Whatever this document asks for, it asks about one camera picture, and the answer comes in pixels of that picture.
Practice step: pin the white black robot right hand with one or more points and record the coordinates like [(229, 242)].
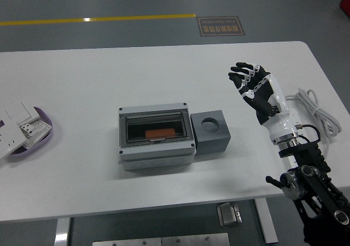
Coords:
[(276, 114)]

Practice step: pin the orange cylinder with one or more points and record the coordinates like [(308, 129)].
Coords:
[(160, 133)]

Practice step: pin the grey box with clear lid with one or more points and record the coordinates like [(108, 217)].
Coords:
[(156, 154)]

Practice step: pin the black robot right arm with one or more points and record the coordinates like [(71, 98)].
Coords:
[(317, 186)]

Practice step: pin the grey cube with round hole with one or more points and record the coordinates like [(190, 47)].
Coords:
[(213, 145)]

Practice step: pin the silver metal floor box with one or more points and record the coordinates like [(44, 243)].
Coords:
[(229, 214)]

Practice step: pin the brown floor sign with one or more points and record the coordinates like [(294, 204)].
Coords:
[(221, 26)]

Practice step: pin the white table leg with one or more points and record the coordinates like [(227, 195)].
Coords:
[(266, 224), (62, 232)]

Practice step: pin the yellow floor tape line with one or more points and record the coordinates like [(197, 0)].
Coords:
[(109, 18)]

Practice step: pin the purple tray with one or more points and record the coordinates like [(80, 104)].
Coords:
[(48, 136)]

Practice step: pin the white socket module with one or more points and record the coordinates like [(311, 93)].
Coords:
[(35, 128)]

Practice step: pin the white socket panel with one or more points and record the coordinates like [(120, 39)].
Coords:
[(9, 139)]

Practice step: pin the grey metal base plate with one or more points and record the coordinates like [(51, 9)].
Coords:
[(161, 241)]

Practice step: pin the white switch panel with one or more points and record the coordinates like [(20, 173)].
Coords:
[(19, 112)]

